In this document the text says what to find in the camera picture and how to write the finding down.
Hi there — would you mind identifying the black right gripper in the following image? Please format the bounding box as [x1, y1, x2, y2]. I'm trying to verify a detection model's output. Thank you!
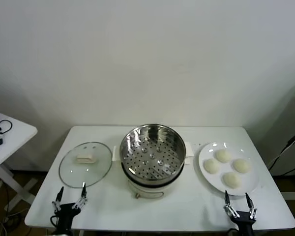
[223, 189, 258, 236]

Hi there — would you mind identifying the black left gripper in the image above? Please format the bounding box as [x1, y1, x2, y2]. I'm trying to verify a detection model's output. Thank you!
[52, 181, 89, 236]

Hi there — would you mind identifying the white steamed baozi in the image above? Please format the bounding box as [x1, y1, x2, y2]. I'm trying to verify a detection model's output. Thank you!
[215, 149, 233, 163]
[222, 172, 242, 189]
[203, 158, 221, 175]
[232, 158, 252, 173]

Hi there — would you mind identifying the stainless steel steamer basket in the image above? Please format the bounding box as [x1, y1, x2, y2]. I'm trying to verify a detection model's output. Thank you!
[112, 123, 195, 181]

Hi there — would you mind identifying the white round plate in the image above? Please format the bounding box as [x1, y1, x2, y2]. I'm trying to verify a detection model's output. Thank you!
[198, 142, 260, 197]

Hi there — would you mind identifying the white furniture foot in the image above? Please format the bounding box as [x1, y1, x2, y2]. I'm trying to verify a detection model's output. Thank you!
[281, 177, 295, 201]

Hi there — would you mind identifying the cream electric cooking pot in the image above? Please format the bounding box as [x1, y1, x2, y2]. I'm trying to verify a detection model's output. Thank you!
[120, 157, 186, 199]

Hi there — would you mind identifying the white side table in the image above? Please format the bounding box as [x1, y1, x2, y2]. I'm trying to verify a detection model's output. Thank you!
[0, 110, 38, 205]

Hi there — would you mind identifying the glass lid with cream handle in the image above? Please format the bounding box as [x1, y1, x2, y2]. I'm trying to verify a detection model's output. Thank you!
[58, 141, 113, 189]

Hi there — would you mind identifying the black floor cable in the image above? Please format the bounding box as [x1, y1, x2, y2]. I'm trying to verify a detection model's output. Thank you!
[2, 181, 12, 212]

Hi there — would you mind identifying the black looped cable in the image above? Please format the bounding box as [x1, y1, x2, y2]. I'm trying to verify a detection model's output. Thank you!
[0, 119, 13, 135]

